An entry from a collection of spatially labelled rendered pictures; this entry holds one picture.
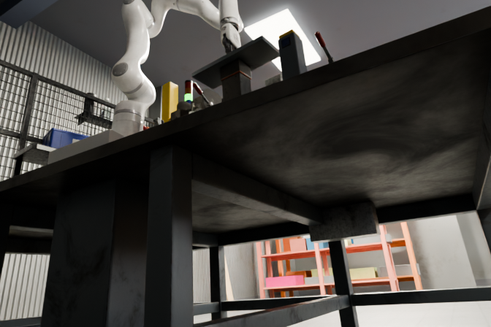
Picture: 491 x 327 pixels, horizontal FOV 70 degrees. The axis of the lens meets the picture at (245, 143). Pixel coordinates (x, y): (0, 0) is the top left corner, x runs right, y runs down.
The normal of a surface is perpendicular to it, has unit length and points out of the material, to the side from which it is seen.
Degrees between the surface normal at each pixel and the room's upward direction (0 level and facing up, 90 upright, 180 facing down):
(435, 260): 90
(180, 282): 90
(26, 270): 90
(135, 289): 90
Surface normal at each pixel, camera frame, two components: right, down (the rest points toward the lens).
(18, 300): 0.86, -0.25
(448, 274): -0.50, -0.30
